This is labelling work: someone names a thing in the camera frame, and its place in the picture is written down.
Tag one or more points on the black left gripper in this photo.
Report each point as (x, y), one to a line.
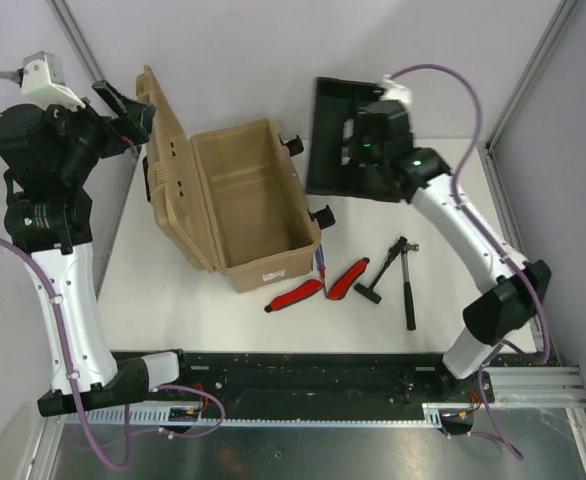
(132, 126)

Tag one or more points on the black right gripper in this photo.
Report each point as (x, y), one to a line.
(359, 130)

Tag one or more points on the black tool box tray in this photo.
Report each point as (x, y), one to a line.
(335, 101)

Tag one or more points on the tan plastic tool box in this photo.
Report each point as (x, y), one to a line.
(230, 199)

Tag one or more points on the black rubber mallet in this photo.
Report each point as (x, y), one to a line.
(369, 291)

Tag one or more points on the black handled claw hammer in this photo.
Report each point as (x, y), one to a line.
(407, 286)

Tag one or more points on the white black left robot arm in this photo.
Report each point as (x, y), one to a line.
(49, 227)

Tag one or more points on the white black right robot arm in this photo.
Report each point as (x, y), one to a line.
(511, 287)

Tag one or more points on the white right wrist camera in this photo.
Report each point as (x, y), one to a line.
(393, 91)

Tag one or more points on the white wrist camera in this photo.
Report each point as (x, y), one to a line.
(393, 91)
(43, 83)

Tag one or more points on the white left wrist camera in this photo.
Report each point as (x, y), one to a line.
(43, 83)

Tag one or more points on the left aluminium frame post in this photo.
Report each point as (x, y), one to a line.
(72, 30)

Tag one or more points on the aluminium frame post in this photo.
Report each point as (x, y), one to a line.
(72, 30)
(542, 53)

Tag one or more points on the red handled pliers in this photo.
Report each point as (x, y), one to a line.
(337, 291)

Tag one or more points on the right aluminium frame post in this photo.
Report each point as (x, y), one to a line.
(542, 53)

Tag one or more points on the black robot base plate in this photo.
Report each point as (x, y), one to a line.
(412, 377)

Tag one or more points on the grey slotted cable duct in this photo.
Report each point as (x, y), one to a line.
(416, 415)

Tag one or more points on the aluminium frame rail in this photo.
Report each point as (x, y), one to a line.
(537, 387)

